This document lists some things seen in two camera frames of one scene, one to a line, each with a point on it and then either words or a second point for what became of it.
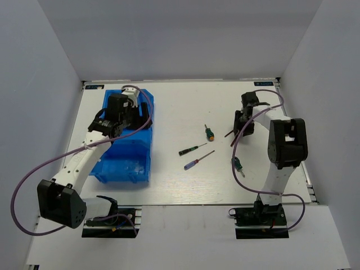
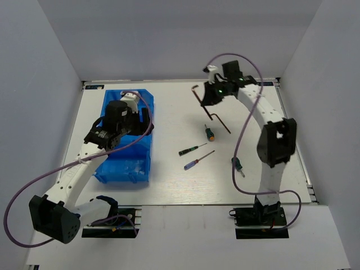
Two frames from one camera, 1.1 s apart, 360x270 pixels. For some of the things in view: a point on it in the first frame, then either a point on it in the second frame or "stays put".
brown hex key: x=234 y=140 -> x=212 y=114
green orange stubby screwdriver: x=210 y=134 stays put
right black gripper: x=238 y=125 -> x=208 y=98
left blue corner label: x=94 y=86 stays put
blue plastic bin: x=127 y=158 stays put
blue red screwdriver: x=193 y=163 stays put
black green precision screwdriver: x=190 y=149 stays put
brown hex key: x=232 y=131 -> x=192 y=89
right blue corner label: x=264 y=83 stays put
